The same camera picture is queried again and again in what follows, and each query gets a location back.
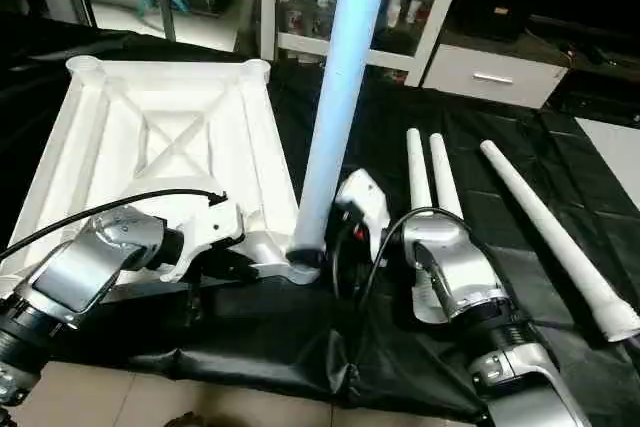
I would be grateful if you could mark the light blue stand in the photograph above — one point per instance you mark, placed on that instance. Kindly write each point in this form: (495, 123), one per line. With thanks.
(165, 2)

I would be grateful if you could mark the white glass door cabinet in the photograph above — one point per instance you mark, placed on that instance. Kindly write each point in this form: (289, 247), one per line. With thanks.
(410, 7)

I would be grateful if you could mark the white plastic table leg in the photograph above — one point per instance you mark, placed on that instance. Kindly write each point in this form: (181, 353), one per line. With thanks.
(417, 172)
(550, 227)
(444, 177)
(340, 87)

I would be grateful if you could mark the white drawer unit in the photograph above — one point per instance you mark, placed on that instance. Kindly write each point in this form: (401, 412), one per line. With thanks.
(495, 77)

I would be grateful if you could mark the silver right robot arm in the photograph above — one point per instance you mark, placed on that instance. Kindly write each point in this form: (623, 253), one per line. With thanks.
(455, 277)

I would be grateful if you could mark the black mat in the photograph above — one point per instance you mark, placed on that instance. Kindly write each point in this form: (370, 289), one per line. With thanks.
(260, 337)

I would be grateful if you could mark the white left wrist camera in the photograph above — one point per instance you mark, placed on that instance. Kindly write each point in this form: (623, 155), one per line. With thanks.
(205, 232)

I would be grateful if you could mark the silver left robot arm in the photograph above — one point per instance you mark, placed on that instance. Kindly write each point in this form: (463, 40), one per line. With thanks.
(90, 267)

